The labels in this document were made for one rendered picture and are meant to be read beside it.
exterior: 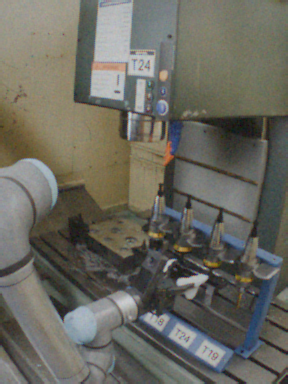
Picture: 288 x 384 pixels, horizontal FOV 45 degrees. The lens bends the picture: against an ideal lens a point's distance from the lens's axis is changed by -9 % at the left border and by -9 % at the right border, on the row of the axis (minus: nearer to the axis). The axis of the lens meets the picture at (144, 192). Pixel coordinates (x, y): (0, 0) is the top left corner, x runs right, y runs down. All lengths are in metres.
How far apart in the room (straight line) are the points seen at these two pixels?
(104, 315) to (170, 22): 0.68
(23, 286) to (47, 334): 0.10
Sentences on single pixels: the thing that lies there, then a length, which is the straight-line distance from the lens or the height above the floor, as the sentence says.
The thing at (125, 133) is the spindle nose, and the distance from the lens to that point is 1.22.
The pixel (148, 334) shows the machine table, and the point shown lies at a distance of 1.16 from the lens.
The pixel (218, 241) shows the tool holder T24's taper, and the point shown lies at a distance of 0.98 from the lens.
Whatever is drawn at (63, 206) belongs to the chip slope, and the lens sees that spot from 2.28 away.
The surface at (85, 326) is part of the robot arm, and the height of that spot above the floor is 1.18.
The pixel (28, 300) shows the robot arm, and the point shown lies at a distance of 0.61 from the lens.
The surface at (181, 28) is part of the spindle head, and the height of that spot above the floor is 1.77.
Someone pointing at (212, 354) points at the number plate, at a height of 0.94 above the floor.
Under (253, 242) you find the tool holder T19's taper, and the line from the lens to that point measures 0.91.
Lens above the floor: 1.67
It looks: 20 degrees down
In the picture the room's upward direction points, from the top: 4 degrees clockwise
